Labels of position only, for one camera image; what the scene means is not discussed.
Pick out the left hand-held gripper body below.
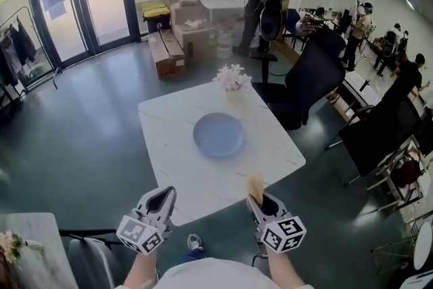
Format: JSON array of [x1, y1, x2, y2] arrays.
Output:
[[116, 204, 173, 254]]

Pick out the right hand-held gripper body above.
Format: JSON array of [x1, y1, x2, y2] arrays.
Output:
[[252, 209, 307, 254]]

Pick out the yellow sponge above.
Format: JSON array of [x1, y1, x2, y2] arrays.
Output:
[[246, 172, 267, 206]]

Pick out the blue big plate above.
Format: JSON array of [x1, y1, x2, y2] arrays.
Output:
[[192, 112, 246, 159]]

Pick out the person's right forearm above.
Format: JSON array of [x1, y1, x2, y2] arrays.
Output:
[[267, 250, 305, 288]]

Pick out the person's left forearm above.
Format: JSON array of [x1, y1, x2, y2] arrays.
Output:
[[122, 248, 160, 289]]

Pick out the person's grey sneaker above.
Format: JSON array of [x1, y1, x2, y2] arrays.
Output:
[[187, 234, 204, 252]]

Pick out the grey chair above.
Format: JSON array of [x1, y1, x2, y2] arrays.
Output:
[[59, 229, 124, 289]]

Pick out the person's blue trouser leg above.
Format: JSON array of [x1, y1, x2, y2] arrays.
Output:
[[175, 248, 207, 261]]

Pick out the person's white shirt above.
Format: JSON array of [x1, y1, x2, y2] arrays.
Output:
[[114, 257, 314, 289]]

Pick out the grey marble table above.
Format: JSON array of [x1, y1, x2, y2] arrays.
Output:
[[0, 212, 79, 289]]

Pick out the cream flower vase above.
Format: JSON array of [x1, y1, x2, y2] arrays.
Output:
[[225, 88, 246, 104]]

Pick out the black mesh office chair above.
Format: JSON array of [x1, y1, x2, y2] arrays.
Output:
[[338, 96, 424, 187], [249, 27, 346, 131]]

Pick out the wooden chair red seat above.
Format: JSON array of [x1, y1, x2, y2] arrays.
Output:
[[367, 145, 426, 210]]

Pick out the pink artificial flowers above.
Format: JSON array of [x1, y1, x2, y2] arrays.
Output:
[[212, 64, 253, 92]]

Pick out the white round stool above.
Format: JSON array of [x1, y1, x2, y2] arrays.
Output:
[[412, 221, 433, 271]]

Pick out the long cardboard box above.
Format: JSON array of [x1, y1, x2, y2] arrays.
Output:
[[147, 29, 187, 79]]

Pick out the black clothes rack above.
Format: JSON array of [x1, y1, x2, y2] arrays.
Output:
[[0, 5, 64, 102]]

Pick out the clear water jug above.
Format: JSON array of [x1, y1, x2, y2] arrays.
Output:
[[216, 28, 234, 60]]

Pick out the black bin yellow lid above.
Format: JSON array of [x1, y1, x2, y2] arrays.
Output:
[[140, 0, 172, 35]]

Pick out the blue chair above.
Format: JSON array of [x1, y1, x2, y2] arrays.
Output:
[[282, 8, 314, 45]]

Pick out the open cardboard box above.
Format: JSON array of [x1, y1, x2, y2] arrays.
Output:
[[170, 4, 212, 28]]

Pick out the hanging dark clothes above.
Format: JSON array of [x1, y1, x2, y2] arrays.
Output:
[[0, 16, 37, 89]]

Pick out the white oval table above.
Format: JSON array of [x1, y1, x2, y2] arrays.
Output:
[[199, 0, 253, 11]]

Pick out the black cable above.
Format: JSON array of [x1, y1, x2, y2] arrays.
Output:
[[252, 252, 269, 268]]

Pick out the gold wire rack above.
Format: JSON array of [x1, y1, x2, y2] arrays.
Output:
[[371, 233, 417, 277]]

